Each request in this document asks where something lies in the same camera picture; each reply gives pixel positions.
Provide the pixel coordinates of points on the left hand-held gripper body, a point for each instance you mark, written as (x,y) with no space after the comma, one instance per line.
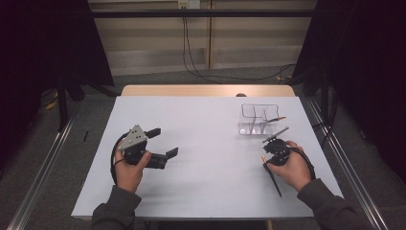
(137,151)

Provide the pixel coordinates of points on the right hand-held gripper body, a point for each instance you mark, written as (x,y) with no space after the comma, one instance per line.
(279,150)

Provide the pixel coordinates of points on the black pencil with orange end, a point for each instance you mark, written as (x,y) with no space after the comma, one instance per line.
(277,119)
(274,180)

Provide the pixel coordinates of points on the clear plastic pen holder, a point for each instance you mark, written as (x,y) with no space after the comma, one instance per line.
(252,126)

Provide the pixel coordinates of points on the person's right hand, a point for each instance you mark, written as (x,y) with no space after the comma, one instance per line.
(295,172)

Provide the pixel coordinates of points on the person's left hand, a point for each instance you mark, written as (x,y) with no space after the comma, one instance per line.
(129,177)

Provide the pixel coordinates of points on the white table sheet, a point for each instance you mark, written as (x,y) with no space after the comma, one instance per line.
(207,127)

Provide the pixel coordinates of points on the small black floor item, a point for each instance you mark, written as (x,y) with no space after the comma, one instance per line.
(85,136)

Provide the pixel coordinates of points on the wooden table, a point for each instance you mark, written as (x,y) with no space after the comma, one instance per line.
(191,90)

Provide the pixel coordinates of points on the dark round table grommet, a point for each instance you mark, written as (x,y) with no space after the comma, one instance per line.
(241,95)

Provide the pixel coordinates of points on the black curtain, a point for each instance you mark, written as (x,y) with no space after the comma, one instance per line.
(38,57)
(367,64)

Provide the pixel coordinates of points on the black stand post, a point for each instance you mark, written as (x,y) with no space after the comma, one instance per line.
(62,105)

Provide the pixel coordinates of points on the metal floor rail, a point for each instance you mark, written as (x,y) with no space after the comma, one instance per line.
(360,191)
(41,174)

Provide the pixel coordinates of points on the black horizontal frame bar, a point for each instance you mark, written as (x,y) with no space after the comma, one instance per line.
(198,13)

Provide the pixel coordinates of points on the white wall socket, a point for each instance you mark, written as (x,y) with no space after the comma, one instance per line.
(189,3)

